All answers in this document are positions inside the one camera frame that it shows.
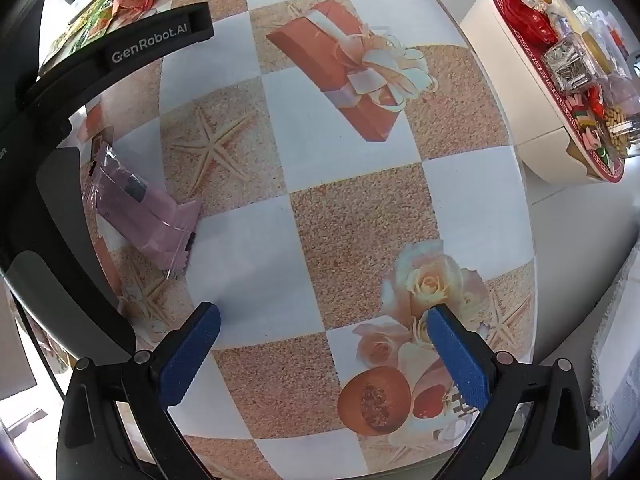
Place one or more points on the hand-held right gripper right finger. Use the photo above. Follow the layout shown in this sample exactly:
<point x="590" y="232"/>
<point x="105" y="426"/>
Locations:
<point x="457" y="360"/>

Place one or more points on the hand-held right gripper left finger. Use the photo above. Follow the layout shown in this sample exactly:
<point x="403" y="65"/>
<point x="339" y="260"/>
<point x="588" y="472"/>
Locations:
<point x="192" y="355"/>

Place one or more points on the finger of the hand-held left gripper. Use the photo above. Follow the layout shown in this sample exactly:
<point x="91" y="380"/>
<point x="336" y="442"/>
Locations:
<point x="204" y="21"/>

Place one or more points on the pink snack packet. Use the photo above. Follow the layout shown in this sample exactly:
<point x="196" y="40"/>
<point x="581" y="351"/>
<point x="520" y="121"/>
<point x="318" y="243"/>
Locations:
<point x="150" y="210"/>

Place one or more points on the green snack packet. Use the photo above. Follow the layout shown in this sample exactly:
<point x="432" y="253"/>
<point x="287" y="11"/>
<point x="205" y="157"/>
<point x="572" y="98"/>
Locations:
<point x="82" y="25"/>

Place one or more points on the white fringed cloth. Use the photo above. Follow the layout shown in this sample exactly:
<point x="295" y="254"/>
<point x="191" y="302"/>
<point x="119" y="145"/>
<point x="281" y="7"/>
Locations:
<point x="617" y="360"/>

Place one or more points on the checkered printed tablecloth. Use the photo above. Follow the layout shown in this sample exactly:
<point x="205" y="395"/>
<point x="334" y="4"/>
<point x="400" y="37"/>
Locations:
<point x="340" y="200"/>

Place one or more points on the colourful striped candy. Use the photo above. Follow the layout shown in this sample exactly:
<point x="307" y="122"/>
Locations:
<point x="589" y="127"/>

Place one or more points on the white round side table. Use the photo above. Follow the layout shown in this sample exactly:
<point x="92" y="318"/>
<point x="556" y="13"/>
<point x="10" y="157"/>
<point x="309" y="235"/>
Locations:
<point x="520" y="95"/>

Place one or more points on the red patterned round tray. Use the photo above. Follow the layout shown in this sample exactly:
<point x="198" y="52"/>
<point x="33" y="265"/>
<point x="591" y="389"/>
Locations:
<point x="560" y="90"/>

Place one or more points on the red plastic dish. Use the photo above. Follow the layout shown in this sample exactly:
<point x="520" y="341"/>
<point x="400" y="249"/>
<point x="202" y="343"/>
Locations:
<point x="525" y="15"/>

